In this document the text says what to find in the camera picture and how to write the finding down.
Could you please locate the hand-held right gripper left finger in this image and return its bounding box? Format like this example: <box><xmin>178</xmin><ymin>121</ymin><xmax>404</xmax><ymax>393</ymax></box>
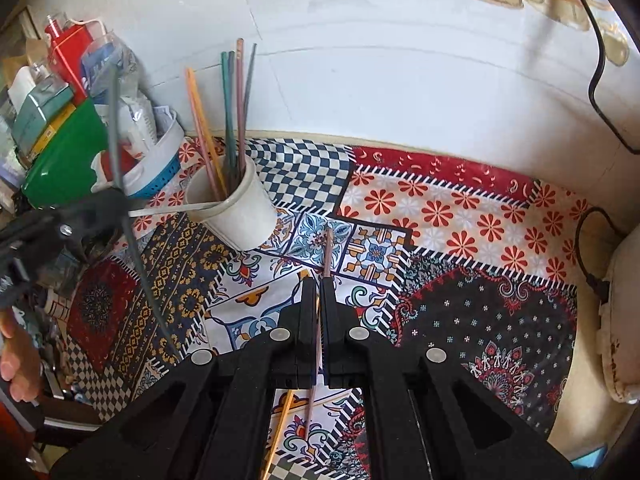
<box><xmin>50</xmin><ymin>276</ymin><xmax>318</xmax><ymax>480</ymax></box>

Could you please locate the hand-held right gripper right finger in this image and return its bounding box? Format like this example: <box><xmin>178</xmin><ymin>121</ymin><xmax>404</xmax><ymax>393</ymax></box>
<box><xmin>320</xmin><ymin>276</ymin><xmax>576</xmax><ymax>480</ymax></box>

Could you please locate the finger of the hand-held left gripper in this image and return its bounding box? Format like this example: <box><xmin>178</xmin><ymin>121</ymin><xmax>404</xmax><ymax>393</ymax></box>
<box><xmin>30</xmin><ymin>187</ymin><xmax>133</xmax><ymax>223</ymax></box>
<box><xmin>0</xmin><ymin>220</ymin><xmax>123</xmax><ymax>266</ymax></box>

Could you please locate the mauve chopstick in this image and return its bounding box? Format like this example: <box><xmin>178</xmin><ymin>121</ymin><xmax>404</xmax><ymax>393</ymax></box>
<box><xmin>236</xmin><ymin>37</ymin><xmax>247</xmax><ymax>186</ymax></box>
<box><xmin>304</xmin><ymin>227</ymin><xmax>335</xmax><ymax>428</ymax></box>

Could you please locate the white chopstick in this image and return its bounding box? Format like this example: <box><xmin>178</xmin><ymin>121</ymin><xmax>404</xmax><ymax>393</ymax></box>
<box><xmin>127</xmin><ymin>200</ymin><xmax>226</xmax><ymax>218</ymax></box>

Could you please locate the grey chopstick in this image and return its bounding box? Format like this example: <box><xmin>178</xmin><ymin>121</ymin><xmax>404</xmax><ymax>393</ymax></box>
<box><xmin>110</xmin><ymin>67</ymin><xmax>180</xmax><ymax>358</ymax></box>
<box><xmin>239</xmin><ymin>42</ymin><xmax>258</xmax><ymax>176</ymax></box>

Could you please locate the white ribbed cup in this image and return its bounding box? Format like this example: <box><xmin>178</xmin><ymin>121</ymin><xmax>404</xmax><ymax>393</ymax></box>
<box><xmin>185</xmin><ymin>155</ymin><xmax>280</xmax><ymax>251</ymax></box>

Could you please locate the pink chopstick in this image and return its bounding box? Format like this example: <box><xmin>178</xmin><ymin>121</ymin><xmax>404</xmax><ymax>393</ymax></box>
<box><xmin>192</xmin><ymin>105</ymin><xmax>221</xmax><ymax>201</ymax></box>

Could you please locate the person's left hand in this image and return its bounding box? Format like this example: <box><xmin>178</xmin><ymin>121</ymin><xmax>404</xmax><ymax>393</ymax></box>
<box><xmin>0</xmin><ymin>307</ymin><xmax>43</xmax><ymax>403</ymax></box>

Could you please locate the red tomato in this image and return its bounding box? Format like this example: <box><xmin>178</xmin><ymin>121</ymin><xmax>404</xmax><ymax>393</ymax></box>
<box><xmin>97</xmin><ymin>152</ymin><xmax>131</xmax><ymax>183</ymax></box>

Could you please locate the green box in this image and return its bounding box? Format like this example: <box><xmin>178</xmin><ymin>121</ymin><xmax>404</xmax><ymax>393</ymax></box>
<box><xmin>20</xmin><ymin>97</ymin><xmax>118</xmax><ymax>208</ymax></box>

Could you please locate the white and blue basket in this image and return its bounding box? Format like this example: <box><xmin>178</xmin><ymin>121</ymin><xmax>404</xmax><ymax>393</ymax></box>
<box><xmin>92</xmin><ymin>120</ymin><xmax>186</xmax><ymax>201</ymax></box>

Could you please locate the teal tissue box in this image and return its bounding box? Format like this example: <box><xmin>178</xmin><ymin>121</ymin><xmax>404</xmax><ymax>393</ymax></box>
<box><xmin>11</xmin><ymin>82</ymin><xmax>76</xmax><ymax>156</ymax></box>

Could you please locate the clear bag of packets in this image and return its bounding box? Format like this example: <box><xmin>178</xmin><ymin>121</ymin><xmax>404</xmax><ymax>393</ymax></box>
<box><xmin>80</xmin><ymin>35</ymin><xmax>176</xmax><ymax>161</ymax></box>

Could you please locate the patchwork printed cloth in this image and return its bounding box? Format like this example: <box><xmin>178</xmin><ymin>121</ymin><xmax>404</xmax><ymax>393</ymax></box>
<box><xmin>65</xmin><ymin>132</ymin><xmax>581</xmax><ymax>480</ymax></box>

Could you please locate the red tin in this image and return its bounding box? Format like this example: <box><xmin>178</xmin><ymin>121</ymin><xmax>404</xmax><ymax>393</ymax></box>
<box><xmin>44</xmin><ymin>20</ymin><xmax>108</xmax><ymax>106</ymax></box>

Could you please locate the white rice cooker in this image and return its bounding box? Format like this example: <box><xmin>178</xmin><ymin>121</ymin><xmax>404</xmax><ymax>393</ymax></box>
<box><xmin>595</xmin><ymin>230</ymin><xmax>640</xmax><ymax>403</ymax></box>

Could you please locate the black power cord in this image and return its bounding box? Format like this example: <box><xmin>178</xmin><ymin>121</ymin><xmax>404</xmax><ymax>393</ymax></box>
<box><xmin>555</xmin><ymin>0</ymin><xmax>640</xmax><ymax>306</ymax></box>

